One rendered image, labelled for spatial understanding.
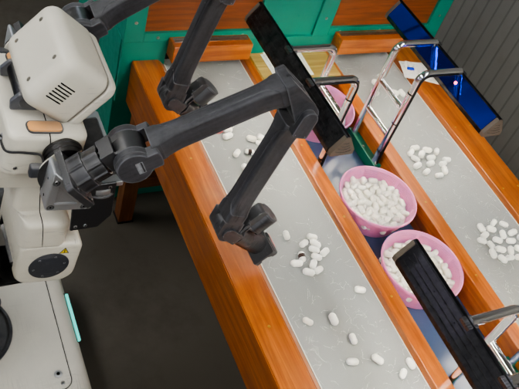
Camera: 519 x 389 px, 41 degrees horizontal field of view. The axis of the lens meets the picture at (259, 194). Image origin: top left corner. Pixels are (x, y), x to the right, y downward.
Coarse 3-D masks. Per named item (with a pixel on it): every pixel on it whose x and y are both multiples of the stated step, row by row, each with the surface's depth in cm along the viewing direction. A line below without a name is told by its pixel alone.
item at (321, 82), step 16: (288, 48) 209; (304, 48) 210; (320, 48) 213; (336, 48) 216; (320, 80) 201; (336, 80) 203; (352, 80) 206; (352, 96) 212; (336, 112) 219; (320, 160) 232
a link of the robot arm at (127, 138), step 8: (112, 136) 145; (120, 136) 144; (128, 136) 144; (136, 136) 145; (96, 144) 144; (104, 144) 143; (112, 144) 144; (120, 144) 143; (128, 144) 142; (136, 144) 143; (144, 144) 145; (104, 152) 142; (112, 152) 141; (104, 160) 142; (112, 160) 143; (112, 168) 144
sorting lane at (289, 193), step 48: (240, 144) 231; (288, 192) 222; (288, 240) 208; (336, 240) 213; (288, 288) 196; (336, 288) 201; (336, 336) 190; (384, 336) 194; (336, 384) 180; (384, 384) 184
